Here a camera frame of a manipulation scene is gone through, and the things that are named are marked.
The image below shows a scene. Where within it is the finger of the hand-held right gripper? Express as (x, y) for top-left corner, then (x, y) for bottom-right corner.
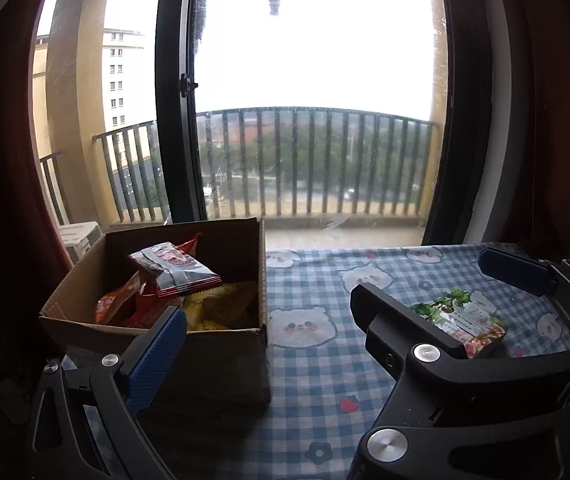
(349, 282), (570, 401)
(477, 246), (570, 346)

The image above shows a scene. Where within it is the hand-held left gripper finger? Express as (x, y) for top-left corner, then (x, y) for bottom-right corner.
(28, 305), (188, 480)

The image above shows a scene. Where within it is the green vegetable print snack packet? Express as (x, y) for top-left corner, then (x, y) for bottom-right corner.
(409, 288), (508, 359)

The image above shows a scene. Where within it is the brown cardboard box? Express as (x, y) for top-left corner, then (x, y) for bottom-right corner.
(39, 216), (272, 411)

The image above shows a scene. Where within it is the orange clear snack packet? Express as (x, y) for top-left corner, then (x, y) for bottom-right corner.
(94, 280), (142, 325)

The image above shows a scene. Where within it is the large yellow snack packet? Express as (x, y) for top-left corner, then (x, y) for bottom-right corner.
(200, 280), (260, 331)

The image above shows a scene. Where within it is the red snack packet white end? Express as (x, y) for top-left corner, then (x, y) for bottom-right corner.
(128, 242), (222, 300)

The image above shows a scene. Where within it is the white air conditioner unit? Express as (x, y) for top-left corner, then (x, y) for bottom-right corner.
(56, 221), (103, 263)

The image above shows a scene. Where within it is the dark red curtain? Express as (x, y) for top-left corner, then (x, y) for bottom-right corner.
(485, 0), (570, 261)
(0, 0), (73, 480)

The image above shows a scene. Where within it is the grey balcony railing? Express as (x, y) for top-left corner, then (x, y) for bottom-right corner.
(39, 106), (443, 223)

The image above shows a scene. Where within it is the beige balcony column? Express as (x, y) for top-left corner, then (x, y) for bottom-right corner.
(45, 0), (116, 223)

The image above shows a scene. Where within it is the white apartment building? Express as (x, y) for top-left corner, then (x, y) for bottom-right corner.
(102, 27), (146, 171)

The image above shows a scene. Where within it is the black window frame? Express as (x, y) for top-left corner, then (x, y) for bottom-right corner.
(155, 0), (496, 247)

